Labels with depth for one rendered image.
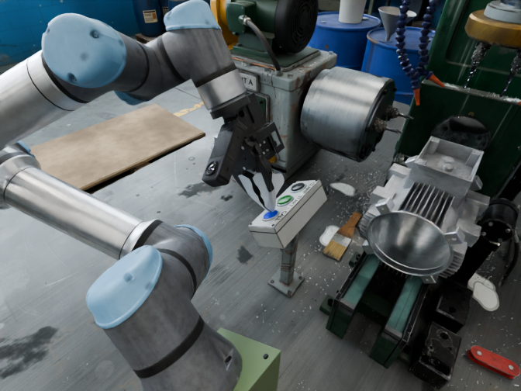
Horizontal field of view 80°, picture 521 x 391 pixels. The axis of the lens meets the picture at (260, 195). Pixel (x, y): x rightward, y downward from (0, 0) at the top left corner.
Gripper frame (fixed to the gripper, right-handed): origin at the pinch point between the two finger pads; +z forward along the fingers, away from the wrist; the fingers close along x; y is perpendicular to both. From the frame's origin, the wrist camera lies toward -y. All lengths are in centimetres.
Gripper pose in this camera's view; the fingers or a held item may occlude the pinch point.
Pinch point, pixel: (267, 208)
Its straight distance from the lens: 58.3
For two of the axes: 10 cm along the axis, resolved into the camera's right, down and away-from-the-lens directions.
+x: -6.9, 0.3, 7.2
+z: 4.0, 8.5, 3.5
